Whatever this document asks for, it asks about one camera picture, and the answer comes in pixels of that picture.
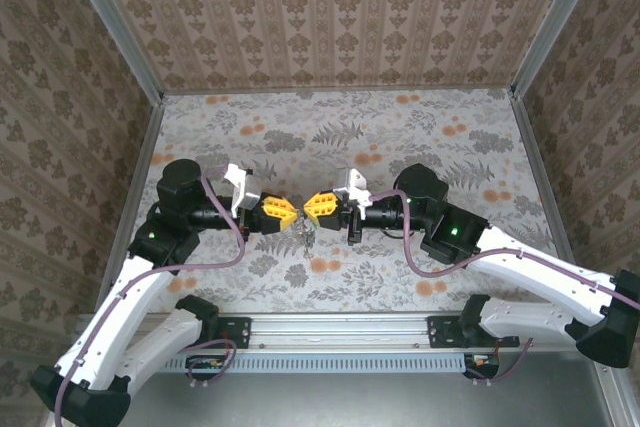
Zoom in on aluminium frame post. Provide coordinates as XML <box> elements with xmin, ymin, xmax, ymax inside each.
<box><xmin>509</xmin><ymin>0</ymin><xmax>609</xmax><ymax>98</ymax></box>
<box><xmin>57</xmin><ymin>0</ymin><xmax>165</xmax><ymax>106</ymax></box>

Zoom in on black connector with wires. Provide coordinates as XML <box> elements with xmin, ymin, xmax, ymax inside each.
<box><xmin>462</xmin><ymin>352</ymin><xmax>502</xmax><ymax>379</ymax></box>
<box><xmin>185</xmin><ymin>354</ymin><xmax>229</xmax><ymax>382</ymax></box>

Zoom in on floral table cloth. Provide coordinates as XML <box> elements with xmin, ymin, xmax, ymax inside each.
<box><xmin>112</xmin><ymin>89</ymin><xmax>576</xmax><ymax>313</ymax></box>

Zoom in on aluminium frame side rail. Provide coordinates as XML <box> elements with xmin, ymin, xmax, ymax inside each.
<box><xmin>102</xmin><ymin>101</ymin><xmax>165</xmax><ymax>278</ymax></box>
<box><xmin>508</xmin><ymin>88</ymin><xmax>640</xmax><ymax>427</ymax></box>

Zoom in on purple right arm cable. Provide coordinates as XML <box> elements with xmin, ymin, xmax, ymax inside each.
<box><xmin>368</xmin><ymin>189</ymin><xmax>640</xmax><ymax>311</ymax></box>

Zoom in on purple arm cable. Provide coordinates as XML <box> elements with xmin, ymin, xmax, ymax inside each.
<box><xmin>368</xmin><ymin>189</ymin><xmax>640</xmax><ymax>311</ymax></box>
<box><xmin>53</xmin><ymin>166</ymin><xmax>247</xmax><ymax>427</ymax></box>

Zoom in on white slotted cable duct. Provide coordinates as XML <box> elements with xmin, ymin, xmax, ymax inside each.
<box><xmin>159</xmin><ymin>350</ymin><xmax>469</xmax><ymax>374</ymax></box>

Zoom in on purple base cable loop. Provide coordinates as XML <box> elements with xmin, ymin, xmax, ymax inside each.
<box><xmin>464</xmin><ymin>337</ymin><xmax>535</xmax><ymax>384</ymax></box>
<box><xmin>177</xmin><ymin>339</ymin><xmax>237</xmax><ymax>389</ymax></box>

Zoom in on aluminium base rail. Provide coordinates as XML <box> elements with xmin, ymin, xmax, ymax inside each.
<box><xmin>124</xmin><ymin>314</ymin><xmax>531</xmax><ymax>352</ymax></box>

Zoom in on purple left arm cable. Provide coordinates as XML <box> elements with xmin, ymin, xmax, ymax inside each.
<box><xmin>53</xmin><ymin>166</ymin><xmax>247</xmax><ymax>427</ymax></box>

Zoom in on metal keyring with keys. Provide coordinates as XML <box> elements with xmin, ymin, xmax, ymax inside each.
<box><xmin>294</xmin><ymin>216</ymin><xmax>317</xmax><ymax>261</ymax></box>

